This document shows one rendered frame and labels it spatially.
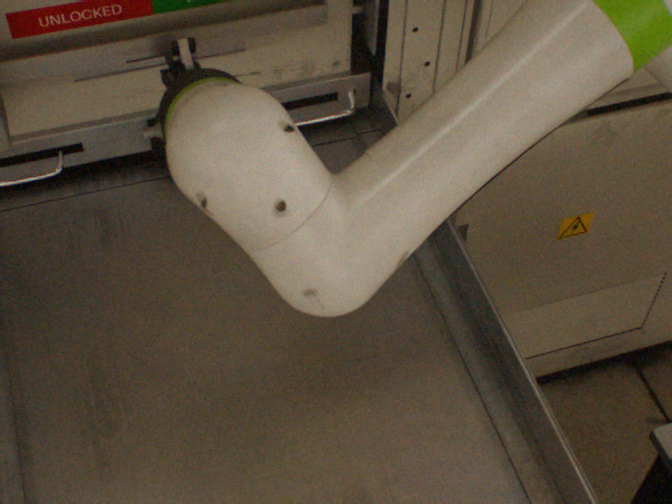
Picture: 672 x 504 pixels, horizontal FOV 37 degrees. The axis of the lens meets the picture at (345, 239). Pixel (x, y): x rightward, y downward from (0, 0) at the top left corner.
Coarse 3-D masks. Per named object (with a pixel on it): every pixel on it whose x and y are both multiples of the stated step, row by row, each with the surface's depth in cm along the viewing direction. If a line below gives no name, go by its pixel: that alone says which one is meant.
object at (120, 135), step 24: (360, 72) 132; (288, 96) 130; (312, 96) 131; (336, 96) 133; (360, 96) 134; (96, 120) 124; (120, 120) 124; (144, 120) 125; (24, 144) 122; (48, 144) 123; (72, 144) 125; (96, 144) 126; (120, 144) 127; (144, 144) 128; (0, 168) 124; (24, 168) 125; (48, 168) 126
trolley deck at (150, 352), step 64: (128, 192) 127; (0, 256) 120; (64, 256) 120; (128, 256) 121; (192, 256) 121; (64, 320) 114; (128, 320) 115; (192, 320) 115; (256, 320) 115; (320, 320) 115; (384, 320) 116; (64, 384) 109; (128, 384) 109; (192, 384) 109; (256, 384) 110; (320, 384) 110; (384, 384) 110; (448, 384) 110; (64, 448) 104; (128, 448) 104; (192, 448) 104; (256, 448) 105; (320, 448) 105; (384, 448) 105; (448, 448) 105
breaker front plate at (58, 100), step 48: (0, 0) 108; (48, 0) 110; (240, 0) 118; (288, 0) 120; (336, 0) 122; (0, 48) 112; (48, 48) 114; (240, 48) 123; (288, 48) 126; (336, 48) 128; (48, 96) 119; (96, 96) 122; (144, 96) 124
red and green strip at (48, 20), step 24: (96, 0) 112; (120, 0) 113; (144, 0) 114; (168, 0) 115; (192, 0) 116; (216, 0) 117; (24, 24) 111; (48, 24) 112; (72, 24) 113; (96, 24) 114
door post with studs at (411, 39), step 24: (408, 0) 120; (432, 0) 121; (408, 24) 123; (432, 24) 124; (408, 48) 126; (432, 48) 127; (384, 72) 128; (408, 72) 129; (432, 72) 131; (408, 96) 133
